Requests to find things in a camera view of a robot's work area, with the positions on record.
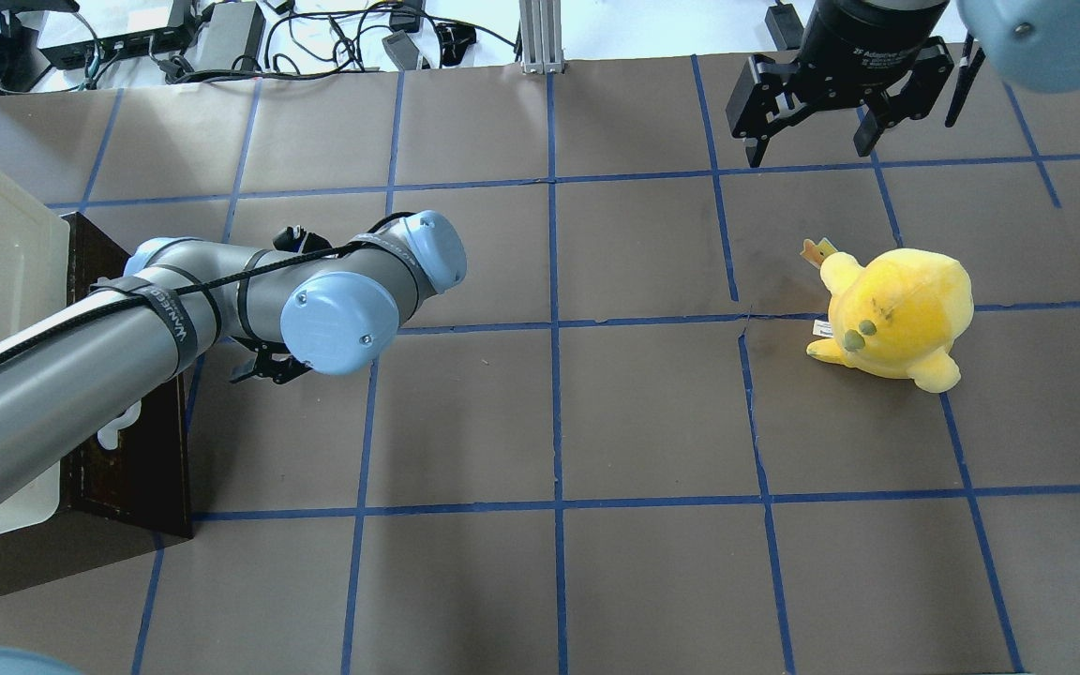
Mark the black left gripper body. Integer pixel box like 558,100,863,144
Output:
229,340,312,384

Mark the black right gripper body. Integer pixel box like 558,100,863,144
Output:
726,1,954,140

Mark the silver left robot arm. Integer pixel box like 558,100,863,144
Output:
0,210,468,505

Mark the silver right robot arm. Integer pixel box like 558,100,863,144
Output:
725,1,1080,168

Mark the dark wooden drawer cabinet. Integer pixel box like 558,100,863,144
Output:
0,212,195,603

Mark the yellow plush dinosaur toy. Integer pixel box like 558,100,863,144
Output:
801,238,976,394

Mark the black power adapter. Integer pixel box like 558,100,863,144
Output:
188,1,265,73

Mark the brown paper table mat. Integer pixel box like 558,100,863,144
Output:
0,54,1080,674

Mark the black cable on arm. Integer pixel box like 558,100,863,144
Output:
0,212,413,393

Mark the aluminium frame post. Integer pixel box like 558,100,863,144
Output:
516,0,566,75

